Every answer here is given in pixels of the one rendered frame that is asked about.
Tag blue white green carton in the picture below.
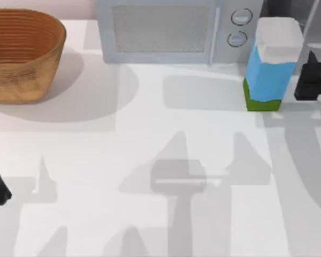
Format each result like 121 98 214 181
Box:
242 17 304 112

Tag pale microwave oven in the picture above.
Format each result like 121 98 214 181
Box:
94 0 265 66

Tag small microwave knob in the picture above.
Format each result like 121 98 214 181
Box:
227 30 248 48

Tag large microwave knob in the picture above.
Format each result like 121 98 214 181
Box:
231 7 254 26

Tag microwave door with mesh window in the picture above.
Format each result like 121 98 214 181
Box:
96 0 217 65

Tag woven brown basket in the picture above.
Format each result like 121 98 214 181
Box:
0 9 67 103

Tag pale microwave door handle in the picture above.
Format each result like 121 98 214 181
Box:
208 7 221 66

